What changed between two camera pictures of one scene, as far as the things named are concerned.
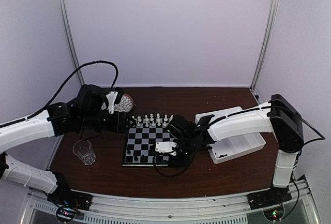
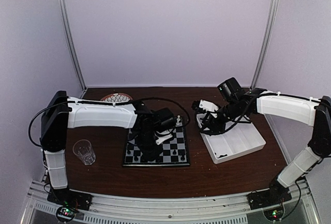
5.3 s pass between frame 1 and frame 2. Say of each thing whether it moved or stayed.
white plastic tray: stayed
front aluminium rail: stayed
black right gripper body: moved
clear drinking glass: stayed
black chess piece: stayed
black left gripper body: moved
